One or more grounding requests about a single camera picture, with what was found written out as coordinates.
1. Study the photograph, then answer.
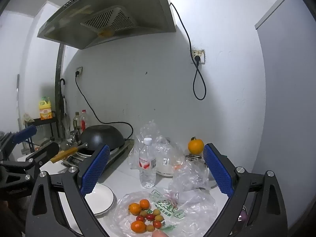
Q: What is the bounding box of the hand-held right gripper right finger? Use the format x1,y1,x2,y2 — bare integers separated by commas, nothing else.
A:
203,143,288,237

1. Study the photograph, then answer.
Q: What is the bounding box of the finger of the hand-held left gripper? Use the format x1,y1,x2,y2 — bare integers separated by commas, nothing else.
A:
0,125,37,159
0,142,60,179

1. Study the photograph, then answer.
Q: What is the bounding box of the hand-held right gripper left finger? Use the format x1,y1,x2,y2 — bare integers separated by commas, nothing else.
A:
25,144,111,237

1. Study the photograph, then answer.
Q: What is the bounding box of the white plate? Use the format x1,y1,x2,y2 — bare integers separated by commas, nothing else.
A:
84,183,115,215

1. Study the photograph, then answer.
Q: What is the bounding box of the green printed plastic bag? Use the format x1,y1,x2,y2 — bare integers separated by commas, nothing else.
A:
104,188,218,237

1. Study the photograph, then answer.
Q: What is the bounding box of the pale cloth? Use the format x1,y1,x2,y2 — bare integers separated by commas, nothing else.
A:
22,113,35,125

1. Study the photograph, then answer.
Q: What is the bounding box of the black metal rack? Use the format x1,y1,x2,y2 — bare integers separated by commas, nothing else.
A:
23,117,60,153

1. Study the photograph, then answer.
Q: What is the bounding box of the crumpled clear plastic bag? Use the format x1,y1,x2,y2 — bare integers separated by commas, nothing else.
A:
168,159,218,198

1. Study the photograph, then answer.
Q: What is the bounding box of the steel utensil holder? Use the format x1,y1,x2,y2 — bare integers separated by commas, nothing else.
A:
70,131,81,146

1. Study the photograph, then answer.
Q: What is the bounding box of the orange with green leaf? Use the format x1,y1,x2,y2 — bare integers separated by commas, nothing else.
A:
188,136,205,155

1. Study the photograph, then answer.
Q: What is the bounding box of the yellow detergent bottle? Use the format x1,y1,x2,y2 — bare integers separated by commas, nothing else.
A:
38,96,55,120

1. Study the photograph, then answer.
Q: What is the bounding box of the black wok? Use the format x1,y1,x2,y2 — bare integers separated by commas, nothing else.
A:
51,125,125,163

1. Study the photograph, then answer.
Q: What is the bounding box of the cooking oil bottle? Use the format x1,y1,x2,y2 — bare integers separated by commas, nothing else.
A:
73,112,81,131

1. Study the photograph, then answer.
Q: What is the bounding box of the red cap bottle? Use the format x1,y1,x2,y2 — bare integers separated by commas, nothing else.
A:
80,109,89,132

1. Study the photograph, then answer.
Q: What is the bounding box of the white dish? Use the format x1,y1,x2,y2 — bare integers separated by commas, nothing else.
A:
156,150,185,177

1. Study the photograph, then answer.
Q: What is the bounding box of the clear water bottle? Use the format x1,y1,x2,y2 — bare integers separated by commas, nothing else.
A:
139,137,157,188

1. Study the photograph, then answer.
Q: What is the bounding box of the grey refrigerator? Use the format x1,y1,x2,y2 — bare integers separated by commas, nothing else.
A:
254,0,316,230

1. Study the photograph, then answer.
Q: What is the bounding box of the steel range hood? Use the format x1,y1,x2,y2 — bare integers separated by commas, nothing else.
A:
37,0,176,50

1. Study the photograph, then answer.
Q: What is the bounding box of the black cooker cable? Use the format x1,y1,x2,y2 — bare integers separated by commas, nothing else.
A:
75,70,134,140

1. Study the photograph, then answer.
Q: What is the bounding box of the black range hood cable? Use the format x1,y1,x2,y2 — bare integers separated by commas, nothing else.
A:
170,2,206,101

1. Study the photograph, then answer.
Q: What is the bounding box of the white wall socket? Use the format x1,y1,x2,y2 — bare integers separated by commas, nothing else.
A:
191,50,205,65

